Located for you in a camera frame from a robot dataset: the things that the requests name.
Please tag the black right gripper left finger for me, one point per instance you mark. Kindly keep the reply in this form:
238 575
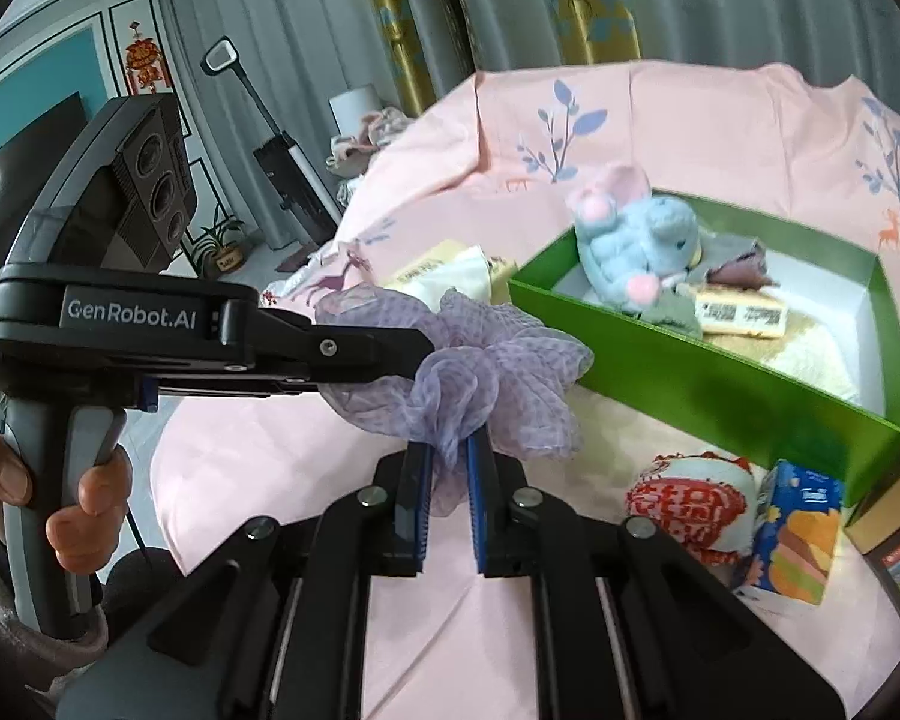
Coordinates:
406 477

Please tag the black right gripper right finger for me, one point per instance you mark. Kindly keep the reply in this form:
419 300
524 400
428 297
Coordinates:
501 544

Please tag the purple chiffon scrunchie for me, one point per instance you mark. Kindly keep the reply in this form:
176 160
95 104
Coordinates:
493 366

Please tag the red white soft pouch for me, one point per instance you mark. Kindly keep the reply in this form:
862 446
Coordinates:
707 502

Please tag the blue pink plush elephant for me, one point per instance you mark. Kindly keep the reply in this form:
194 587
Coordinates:
632 242

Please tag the potted plant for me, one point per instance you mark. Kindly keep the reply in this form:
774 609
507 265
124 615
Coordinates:
219 249

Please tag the yellow tissue pack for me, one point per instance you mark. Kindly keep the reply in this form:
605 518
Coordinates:
453 266

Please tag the black floor stand device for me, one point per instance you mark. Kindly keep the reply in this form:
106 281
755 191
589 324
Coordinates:
299 186

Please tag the blue snack box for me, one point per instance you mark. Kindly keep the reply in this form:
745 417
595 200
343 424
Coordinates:
795 535

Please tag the yellow labelled packet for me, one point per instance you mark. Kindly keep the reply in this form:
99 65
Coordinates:
728 311

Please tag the green cardboard box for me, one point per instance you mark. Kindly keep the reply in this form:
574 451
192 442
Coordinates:
724 399

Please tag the mauve folded cloth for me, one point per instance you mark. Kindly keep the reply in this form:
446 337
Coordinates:
732 261

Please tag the white cylindrical lamp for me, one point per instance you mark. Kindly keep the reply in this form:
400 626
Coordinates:
350 107

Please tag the grey-green curtain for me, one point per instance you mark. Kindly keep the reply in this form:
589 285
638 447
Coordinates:
300 53

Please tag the yellow patterned curtain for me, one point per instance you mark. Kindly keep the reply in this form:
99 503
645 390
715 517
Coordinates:
434 44

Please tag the black camera module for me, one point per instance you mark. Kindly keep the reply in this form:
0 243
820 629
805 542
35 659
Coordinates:
121 196

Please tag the red wall decoration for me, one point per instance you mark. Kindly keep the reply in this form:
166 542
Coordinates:
144 62

